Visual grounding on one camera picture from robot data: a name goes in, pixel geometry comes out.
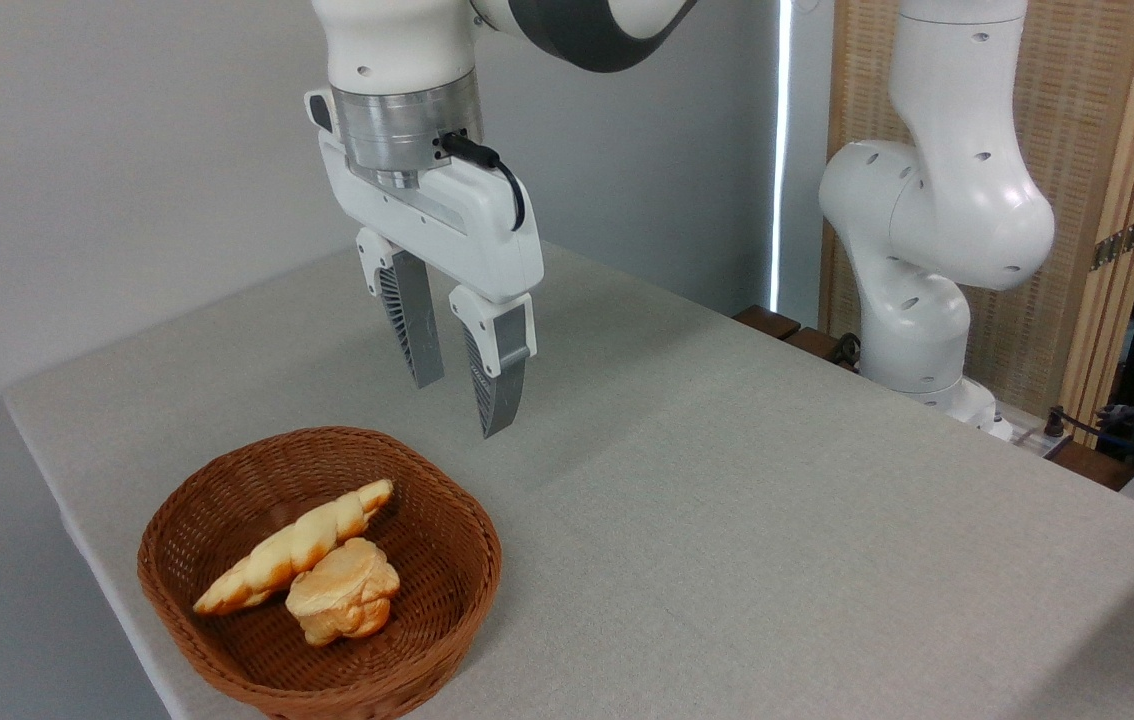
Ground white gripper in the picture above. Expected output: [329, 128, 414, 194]
[305, 88, 545, 439]

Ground round golden bread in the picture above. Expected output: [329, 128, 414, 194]
[285, 538, 401, 647]

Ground long twisted bread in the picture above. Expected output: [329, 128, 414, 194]
[193, 479, 395, 616]

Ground brown wicker basket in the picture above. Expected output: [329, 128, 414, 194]
[137, 427, 503, 720]

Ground grey tablecloth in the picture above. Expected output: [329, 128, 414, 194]
[4, 240, 1134, 720]

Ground woven wooden folding screen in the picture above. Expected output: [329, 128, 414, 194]
[820, 0, 1134, 431]

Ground brass screen hinge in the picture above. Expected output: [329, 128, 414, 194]
[1090, 212, 1134, 271]

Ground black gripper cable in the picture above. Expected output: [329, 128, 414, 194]
[439, 133, 526, 233]

